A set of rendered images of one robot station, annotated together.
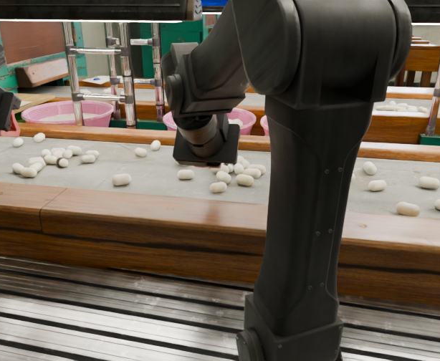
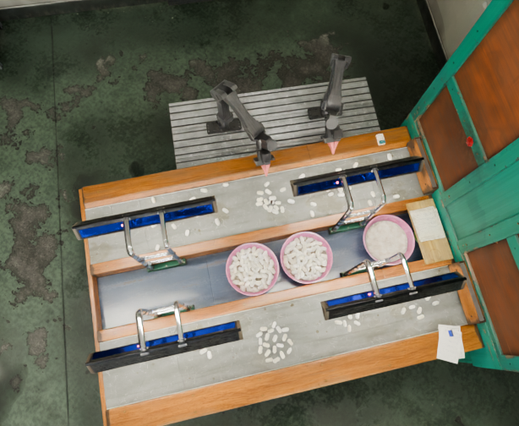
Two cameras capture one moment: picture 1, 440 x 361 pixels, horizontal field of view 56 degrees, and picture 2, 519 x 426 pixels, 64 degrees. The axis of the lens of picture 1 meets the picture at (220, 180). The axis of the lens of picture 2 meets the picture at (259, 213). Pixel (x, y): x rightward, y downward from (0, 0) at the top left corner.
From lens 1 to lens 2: 2.29 m
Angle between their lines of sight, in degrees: 81
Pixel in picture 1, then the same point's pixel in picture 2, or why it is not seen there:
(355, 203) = (220, 193)
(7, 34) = (481, 259)
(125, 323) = not seen: hidden behind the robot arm
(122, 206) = (285, 155)
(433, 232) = (198, 172)
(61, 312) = (284, 136)
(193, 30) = not seen: outside the picture
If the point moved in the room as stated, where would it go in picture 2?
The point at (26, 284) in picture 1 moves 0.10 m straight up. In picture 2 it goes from (301, 141) to (303, 133)
